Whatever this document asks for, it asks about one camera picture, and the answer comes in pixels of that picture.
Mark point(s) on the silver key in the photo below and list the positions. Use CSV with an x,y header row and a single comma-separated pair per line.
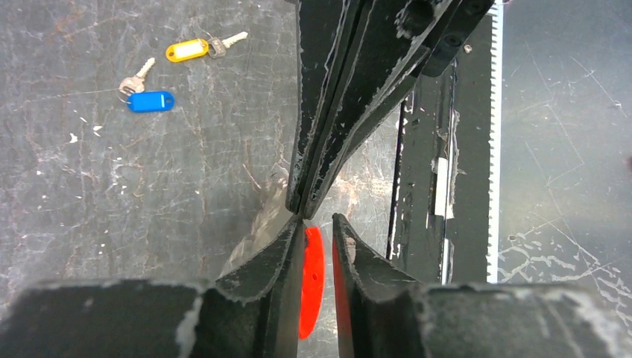
x,y
218,47
135,83

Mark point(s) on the white toothed cable duct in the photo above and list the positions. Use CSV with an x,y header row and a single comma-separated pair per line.
x,y
496,67

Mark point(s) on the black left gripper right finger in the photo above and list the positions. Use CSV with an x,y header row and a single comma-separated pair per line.
x,y
383,312

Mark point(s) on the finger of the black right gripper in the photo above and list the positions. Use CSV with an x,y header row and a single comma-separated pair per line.
x,y
324,29
393,44

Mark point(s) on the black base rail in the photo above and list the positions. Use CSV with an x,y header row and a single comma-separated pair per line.
x,y
438,228

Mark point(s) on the red key tag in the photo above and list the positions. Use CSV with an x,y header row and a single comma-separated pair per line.
x,y
318,318

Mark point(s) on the silver key on yellow tag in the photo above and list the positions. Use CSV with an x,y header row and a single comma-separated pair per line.
x,y
218,47

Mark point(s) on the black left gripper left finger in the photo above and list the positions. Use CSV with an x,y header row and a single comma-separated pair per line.
x,y
251,312

